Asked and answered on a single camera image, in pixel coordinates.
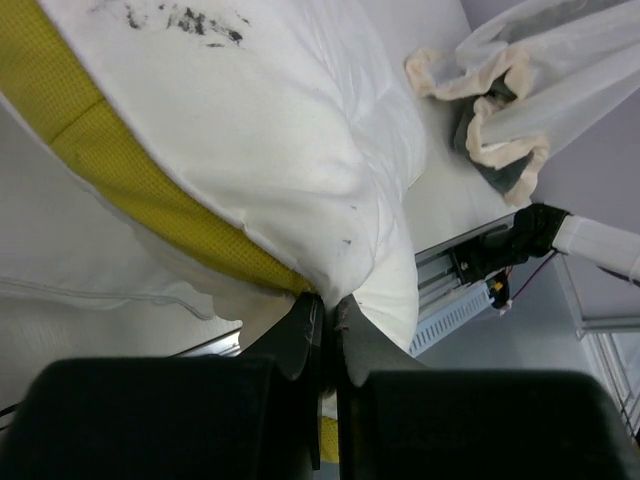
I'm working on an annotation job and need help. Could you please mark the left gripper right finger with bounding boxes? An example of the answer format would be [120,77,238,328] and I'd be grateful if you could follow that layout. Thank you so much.
[334,297,639,479]

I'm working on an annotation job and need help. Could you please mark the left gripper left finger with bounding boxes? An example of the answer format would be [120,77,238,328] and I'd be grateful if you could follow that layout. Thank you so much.
[1,294,324,479]

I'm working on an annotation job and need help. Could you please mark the white pillow yellow band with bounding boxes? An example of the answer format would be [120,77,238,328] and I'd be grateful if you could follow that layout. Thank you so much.
[0,0,427,466]

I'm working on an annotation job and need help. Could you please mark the grey cream frilled pillowcase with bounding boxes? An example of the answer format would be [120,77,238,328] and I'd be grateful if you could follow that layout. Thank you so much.
[405,1,639,206]

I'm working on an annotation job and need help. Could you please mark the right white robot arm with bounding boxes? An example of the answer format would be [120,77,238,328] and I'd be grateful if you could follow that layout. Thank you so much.
[511,203,639,286]

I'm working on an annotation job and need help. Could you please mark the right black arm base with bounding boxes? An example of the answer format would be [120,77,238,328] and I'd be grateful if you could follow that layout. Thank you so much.
[453,225,529,284]

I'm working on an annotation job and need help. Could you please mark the slotted grey cable duct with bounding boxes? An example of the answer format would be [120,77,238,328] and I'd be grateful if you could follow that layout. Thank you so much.
[409,282,492,358]

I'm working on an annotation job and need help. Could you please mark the aluminium mounting rail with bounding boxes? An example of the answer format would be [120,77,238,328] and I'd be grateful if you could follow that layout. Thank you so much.
[415,215,514,322]

